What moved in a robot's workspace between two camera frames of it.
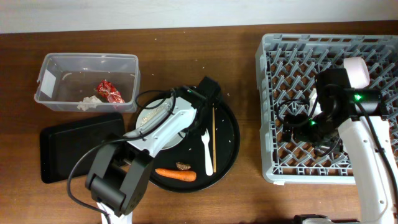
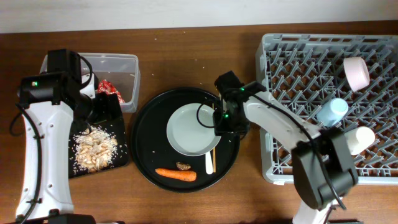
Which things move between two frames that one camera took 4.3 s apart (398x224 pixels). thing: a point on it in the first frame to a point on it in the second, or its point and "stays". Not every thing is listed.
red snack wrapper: x=107 y=90 stays
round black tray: x=205 y=158 stays
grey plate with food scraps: x=155 y=111 to x=190 y=130
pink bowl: x=357 y=71 stays
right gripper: x=298 y=132 to x=219 y=125
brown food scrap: x=182 y=165 stays
